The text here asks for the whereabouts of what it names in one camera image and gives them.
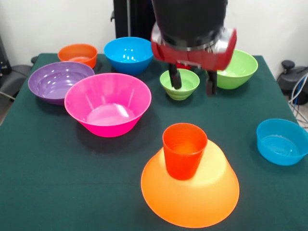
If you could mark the dark green tablecloth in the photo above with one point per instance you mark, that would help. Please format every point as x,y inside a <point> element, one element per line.
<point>72,180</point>

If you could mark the purple bowl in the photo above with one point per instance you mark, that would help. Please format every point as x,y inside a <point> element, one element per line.
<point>53,81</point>

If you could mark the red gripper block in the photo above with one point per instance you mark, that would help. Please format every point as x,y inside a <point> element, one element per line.
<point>192,57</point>

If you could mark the blue bowl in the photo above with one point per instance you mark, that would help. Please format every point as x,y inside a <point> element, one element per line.
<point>130,65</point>

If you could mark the blue cup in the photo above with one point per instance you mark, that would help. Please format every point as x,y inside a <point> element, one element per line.
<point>279,149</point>

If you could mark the small green bowl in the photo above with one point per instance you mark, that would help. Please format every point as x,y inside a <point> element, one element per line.
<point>190,84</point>

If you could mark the large orange bowl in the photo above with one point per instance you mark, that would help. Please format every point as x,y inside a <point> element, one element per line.
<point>192,202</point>

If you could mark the orange cup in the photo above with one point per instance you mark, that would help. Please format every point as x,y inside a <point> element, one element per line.
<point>183,166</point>
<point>77,51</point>

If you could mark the large pink bowl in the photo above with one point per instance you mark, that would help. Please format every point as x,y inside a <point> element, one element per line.
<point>108,108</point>

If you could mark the large green bowl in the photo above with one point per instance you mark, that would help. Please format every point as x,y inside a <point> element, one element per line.
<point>240,69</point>

